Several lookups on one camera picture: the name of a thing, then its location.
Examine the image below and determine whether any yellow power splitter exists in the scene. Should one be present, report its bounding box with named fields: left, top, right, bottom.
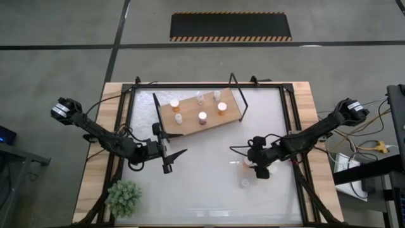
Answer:
left=373, top=141, right=389, bottom=155

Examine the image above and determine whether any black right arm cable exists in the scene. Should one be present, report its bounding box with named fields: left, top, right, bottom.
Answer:
left=229, top=132, right=287, bottom=153

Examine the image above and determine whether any grey side desk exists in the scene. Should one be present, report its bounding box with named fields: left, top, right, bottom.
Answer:
left=0, top=142, right=51, bottom=228

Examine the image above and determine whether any blue-lit black device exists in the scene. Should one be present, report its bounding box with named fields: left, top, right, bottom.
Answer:
left=0, top=125, right=17, bottom=146

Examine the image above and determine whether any white box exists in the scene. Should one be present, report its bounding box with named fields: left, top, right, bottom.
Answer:
left=333, top=152, right=370, bottom=203

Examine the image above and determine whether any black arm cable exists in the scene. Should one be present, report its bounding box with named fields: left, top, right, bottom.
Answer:
left=229, top=132, right=287, bottom=153
left=85, top=80, right=159, bottom=172

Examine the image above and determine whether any black desk beam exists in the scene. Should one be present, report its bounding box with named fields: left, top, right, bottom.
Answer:
left=332, top=154, right=405, bottom=186

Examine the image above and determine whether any black aluminium table frame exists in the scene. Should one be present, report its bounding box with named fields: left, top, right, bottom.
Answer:
left=75, top=75, right=342, bottom=228

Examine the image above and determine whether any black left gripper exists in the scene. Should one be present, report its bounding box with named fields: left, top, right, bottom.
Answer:
left=139, top=122, right=188, bottom=174

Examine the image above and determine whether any black hazard-striped floor mat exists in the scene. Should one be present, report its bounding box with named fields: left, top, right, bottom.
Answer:
left=169, top=11, right=292, bottom=42

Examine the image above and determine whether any green artificial plant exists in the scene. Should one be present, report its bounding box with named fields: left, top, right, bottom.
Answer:
left=104, top=179, right=143, bottom=219

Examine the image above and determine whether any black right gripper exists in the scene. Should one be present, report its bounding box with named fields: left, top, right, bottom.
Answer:
left=247, top=136, right=282, bottom=180

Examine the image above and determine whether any wooden shelf black metal frame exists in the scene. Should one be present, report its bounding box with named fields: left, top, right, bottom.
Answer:
left=152, top=72, right=248, bottom=142

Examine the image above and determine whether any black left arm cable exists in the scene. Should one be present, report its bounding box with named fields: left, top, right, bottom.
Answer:
left=85, top=80, right=159, bottom=172

